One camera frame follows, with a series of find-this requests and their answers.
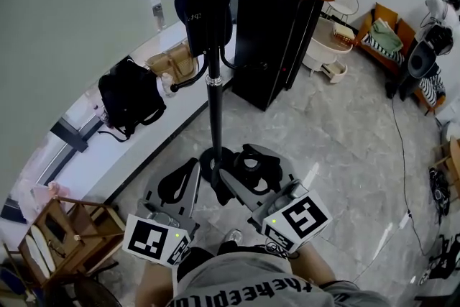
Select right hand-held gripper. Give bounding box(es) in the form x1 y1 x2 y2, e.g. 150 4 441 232
218 143 334 255

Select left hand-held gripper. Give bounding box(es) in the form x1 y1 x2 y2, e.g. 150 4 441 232
121 157 201 267

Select black coat rack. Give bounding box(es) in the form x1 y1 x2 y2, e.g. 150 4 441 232
138 0 270 188

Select person's left forearm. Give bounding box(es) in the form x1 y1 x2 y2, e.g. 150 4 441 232
134 260 180 307

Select person's right forearm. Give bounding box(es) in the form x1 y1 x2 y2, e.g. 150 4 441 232
287 239 338 291

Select person's light shoe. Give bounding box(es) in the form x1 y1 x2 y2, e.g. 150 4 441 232
224 228 244 246

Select person's black shorts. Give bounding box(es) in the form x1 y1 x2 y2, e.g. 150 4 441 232
175 239 290 283

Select wooden shelf stool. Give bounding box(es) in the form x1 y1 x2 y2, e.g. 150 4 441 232
17 195 127 288

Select black backpack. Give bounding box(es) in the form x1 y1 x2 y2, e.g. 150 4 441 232
97 55 168 144

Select clear water bottle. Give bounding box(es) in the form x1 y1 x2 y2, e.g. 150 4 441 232
160 72 178 98

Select person's grey printed shirt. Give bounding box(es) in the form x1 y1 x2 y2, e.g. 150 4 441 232
168 251 392 307

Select beige tote bag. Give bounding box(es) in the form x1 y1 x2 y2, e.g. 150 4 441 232
144 42 200 84

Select black cabinet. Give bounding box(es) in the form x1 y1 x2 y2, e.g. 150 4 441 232
231 0 325 113

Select black fan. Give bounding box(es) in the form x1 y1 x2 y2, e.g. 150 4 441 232
43 274 124 307

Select white slipper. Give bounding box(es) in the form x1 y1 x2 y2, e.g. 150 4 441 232
29 224 58 273
24 234 51 280

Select white round table with drawer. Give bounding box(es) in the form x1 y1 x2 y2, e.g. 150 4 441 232
301 17 356 84

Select dark navy hanging bag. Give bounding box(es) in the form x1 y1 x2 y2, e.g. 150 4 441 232
174 0 234 59

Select striped cloth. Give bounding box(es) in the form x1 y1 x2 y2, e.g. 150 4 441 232
418 74 447 107
360 32 408 66

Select light green cloth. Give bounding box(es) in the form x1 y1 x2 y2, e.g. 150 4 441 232
369 18 404 55

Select wooden chair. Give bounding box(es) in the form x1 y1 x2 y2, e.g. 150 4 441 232
428 135 460 203

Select black equipment stand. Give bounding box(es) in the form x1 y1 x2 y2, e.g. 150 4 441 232
385 24 454 102

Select black tripod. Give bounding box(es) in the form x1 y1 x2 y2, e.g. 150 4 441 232
418 232 460 285

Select orange sofa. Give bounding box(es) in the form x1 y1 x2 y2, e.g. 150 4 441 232
353 1 447 116

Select black floor cable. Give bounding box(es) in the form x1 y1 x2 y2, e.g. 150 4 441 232
390 93 434 257

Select orange wire basket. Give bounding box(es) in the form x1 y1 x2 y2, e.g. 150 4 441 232
331 22 357 48

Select bundle of black cables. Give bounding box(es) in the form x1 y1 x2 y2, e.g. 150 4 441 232
427 166 452 224

